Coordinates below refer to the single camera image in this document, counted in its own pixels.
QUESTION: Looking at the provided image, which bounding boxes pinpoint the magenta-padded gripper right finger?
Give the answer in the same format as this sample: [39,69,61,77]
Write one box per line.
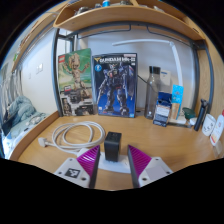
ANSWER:
[127,144,174,189]

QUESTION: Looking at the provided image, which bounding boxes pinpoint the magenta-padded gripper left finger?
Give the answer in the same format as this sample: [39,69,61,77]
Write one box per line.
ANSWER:
[53,144,102,190]

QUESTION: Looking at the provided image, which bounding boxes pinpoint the black charger block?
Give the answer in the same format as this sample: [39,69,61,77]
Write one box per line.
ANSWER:
[104,131,123,163]

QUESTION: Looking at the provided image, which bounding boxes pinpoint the white power strip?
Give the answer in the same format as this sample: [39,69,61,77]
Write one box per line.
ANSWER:
[77,148,132,174]

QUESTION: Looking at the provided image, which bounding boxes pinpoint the small dark blue box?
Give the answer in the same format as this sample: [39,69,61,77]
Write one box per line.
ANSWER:
[152,91,173,128]

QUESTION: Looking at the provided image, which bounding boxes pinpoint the green round tin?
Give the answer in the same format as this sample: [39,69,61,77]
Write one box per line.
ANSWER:
[182,107,198,120]

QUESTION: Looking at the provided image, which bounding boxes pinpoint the small clear plastic container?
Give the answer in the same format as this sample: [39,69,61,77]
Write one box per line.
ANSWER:
[212,141,224,158]

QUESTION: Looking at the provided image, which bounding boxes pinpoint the white mug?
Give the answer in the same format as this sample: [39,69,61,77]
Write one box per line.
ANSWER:
[201,113,218,137]

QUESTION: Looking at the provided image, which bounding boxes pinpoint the white glue bottle red cap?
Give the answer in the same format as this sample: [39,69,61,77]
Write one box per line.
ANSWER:
[209,109,224,147]

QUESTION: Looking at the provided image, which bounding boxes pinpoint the blue-green bedding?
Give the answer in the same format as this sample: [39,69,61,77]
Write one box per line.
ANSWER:
[0,95,51,158]

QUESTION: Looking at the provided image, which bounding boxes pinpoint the tall light blue box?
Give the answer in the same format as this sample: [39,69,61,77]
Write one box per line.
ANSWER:
[170,84,185,122]

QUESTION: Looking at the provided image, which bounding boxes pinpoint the blue robot model kit box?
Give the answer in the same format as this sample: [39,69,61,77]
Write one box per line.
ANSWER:
[91,52,138,118]

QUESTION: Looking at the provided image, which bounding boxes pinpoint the green tree figure toy box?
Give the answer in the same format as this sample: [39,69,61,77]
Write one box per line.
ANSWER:
[57,48,98,117]

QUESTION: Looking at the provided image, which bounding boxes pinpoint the white desk lamp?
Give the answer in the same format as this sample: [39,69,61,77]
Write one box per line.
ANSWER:
[112,39,194,126]

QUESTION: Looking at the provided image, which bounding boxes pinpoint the wooden shelf unit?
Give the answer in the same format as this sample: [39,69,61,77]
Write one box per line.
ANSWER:
[53,0,206,43]

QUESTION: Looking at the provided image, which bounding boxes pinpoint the white coiled power cable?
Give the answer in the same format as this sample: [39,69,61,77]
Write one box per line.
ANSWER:
[37,121,106,155]

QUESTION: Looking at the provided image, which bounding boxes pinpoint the grey metal desk frame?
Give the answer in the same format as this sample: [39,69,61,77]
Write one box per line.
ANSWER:
[51,23,214,116]

